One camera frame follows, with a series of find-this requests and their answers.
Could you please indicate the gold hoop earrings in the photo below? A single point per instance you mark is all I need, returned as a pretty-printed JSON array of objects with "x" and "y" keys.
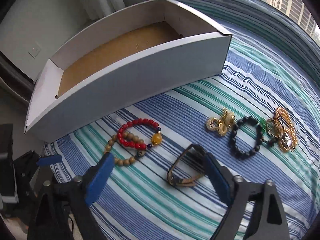
[{"x": 213, "y": 125}]

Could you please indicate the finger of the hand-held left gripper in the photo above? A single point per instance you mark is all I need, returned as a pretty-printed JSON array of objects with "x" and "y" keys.
[{"x": 50, "y": 160}]

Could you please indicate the gold ornate brooch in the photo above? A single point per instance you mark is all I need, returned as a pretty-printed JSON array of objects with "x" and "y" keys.
[{"x": 228, "y": 116}]

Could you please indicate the high-rise buildings outside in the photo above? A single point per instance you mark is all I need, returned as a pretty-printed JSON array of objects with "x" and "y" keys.
[{"x": 292, "y": 2}]

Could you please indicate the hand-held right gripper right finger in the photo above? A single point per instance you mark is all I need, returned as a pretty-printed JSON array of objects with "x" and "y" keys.
[{"x": 217, "y": 177}]

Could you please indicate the white wall socket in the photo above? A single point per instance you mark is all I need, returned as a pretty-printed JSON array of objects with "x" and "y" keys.
[{"x": 35, "y": 51}]

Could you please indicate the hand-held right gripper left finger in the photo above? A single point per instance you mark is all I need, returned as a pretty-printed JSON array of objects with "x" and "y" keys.
[{"x": 98, "y": 180}]

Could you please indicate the white cardboard box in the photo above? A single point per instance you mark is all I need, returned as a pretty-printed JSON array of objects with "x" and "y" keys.
[{"x": 125, "y": 85}]

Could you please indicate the striped blue green blanket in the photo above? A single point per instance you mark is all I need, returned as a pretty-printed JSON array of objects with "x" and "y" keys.
[{"x": 162, "y": 217}]

